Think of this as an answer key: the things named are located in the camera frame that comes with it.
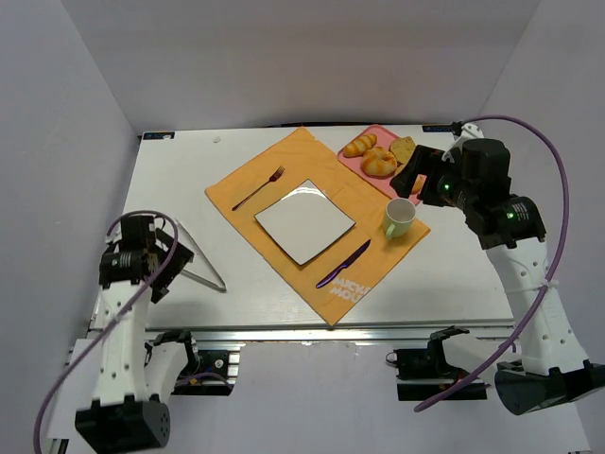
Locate orange placemat cloth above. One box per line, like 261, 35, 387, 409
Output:
205, 127, 430, 325

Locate metal tongs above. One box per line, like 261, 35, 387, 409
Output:
175, 219, 227, 293

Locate left blue table label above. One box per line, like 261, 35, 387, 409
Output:
142, 131, 175, 141

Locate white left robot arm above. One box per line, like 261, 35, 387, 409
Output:
75, 211, 199, 453

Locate sugared orange donut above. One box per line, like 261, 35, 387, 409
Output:
394, 165, 425, 195

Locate sliced brown bread piece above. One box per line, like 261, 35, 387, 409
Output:
389, 136, 416, 166

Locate pink tray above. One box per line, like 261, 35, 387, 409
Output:
337, 125, 416, 199

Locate purple knife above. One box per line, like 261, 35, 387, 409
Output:
316, 239, 372, 288

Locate blue table label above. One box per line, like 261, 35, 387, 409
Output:
142, 131, 175, 141
422, 124, 453, 133

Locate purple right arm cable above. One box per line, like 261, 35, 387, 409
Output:
413, 113, 570, 413

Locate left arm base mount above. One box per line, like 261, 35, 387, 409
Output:
144, 329, 236, 396

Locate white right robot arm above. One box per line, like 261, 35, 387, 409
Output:
390, 123, 604, 415

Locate right blue table label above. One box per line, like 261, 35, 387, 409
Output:
422, 124, 453, 133

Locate long striped bread roll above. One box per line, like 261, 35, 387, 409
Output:
342, 133, 377, 158

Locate white square plate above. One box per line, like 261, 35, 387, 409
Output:
254, 179, 355, 266

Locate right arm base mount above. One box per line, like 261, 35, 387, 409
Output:
385, 325, 497, 402

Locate light green mug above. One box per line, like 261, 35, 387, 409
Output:
383, 198, 416, 240

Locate round knotted bread bun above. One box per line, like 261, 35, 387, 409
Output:
360, 147, 397, 177

